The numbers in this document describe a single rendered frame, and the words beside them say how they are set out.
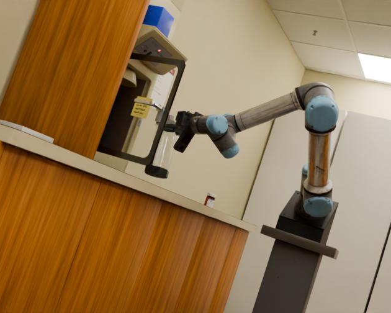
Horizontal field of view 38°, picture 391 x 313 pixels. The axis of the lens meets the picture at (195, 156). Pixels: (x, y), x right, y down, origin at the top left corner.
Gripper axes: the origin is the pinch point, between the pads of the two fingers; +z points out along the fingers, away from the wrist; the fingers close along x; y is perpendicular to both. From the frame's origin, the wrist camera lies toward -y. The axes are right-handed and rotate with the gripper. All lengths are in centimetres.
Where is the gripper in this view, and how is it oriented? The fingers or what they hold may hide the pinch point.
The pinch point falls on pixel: (168, 130)
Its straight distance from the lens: 240.9
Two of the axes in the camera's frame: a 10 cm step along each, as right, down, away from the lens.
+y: 2.7, -9.5, 1.7
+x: -7.6, -3.2, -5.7
